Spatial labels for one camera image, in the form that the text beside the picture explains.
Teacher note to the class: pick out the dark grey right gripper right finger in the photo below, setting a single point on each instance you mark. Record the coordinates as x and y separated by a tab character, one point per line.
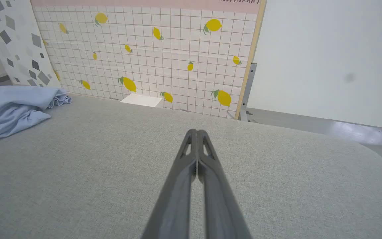
222	205

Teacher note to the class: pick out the white rectangular block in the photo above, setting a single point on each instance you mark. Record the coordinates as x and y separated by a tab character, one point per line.
142	100

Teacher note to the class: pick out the lemon print tile backdrop panel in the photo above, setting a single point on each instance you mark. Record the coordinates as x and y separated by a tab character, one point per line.
177	49

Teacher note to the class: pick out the grey terrazzo pattern panel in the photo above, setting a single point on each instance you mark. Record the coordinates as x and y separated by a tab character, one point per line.
18	43

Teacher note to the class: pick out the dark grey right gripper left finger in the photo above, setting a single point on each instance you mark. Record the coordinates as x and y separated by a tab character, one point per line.
174	202

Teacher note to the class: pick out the light blue and white garment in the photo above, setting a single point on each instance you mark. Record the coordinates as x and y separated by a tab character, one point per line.
8	106

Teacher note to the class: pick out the grey fabric sofa cushion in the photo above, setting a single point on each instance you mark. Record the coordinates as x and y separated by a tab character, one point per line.
78	172

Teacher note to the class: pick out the grey metal panel stand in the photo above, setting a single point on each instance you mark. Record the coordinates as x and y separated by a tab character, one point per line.
246	96

